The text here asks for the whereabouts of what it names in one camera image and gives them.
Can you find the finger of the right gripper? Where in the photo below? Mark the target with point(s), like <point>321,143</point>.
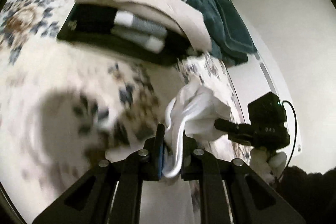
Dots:
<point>234,130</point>

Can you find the white bed headboard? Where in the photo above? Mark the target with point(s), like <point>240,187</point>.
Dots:
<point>257,77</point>

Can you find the dark green blanket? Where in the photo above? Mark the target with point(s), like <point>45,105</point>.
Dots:
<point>231,41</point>

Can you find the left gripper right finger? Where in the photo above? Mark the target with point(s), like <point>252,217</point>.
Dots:
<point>196,161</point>

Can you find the white gloved right hand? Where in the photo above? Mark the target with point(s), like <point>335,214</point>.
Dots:
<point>268,166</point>

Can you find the dark trousers of person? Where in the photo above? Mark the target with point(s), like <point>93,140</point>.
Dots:
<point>297,185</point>

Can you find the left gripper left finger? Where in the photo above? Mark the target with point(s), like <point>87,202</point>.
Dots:
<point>147,163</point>

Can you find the floral bed sheet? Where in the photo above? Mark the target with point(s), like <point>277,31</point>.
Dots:
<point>66,106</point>

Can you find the black folded garment with stripes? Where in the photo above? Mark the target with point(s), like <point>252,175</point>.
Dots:
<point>125,33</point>

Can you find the white t-shirt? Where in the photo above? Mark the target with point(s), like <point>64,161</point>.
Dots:
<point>192,113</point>

